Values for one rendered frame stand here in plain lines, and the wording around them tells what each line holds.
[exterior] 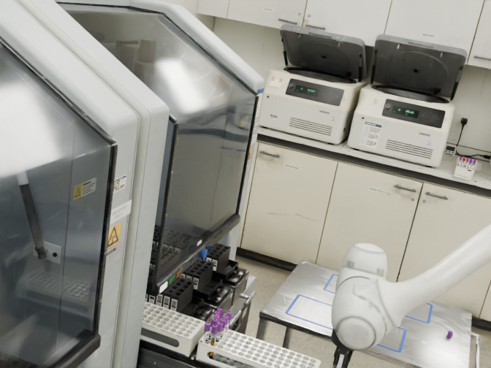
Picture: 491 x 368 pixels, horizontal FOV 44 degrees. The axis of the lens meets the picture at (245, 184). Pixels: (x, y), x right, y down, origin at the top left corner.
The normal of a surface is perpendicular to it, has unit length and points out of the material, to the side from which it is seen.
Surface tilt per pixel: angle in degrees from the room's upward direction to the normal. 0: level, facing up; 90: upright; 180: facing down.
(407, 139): 90
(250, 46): 90
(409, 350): 0
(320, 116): 90
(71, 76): 29
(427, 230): 90
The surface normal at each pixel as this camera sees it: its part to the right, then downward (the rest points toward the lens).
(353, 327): -0.32, 0.39
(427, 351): 0.16, -0.94
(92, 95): 0.60, -0.69
